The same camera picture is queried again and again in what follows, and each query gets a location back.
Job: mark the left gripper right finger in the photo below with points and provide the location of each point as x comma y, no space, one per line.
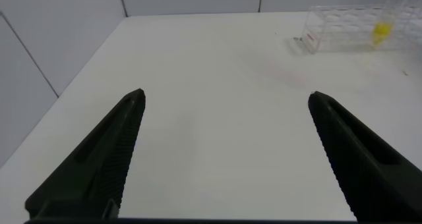
362,158

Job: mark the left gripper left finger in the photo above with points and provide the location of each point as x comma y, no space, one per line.
99,158

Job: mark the yellow pigment test tube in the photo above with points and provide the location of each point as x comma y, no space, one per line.
381,31

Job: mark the clear plastic test tube rack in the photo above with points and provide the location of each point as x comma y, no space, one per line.
343,29

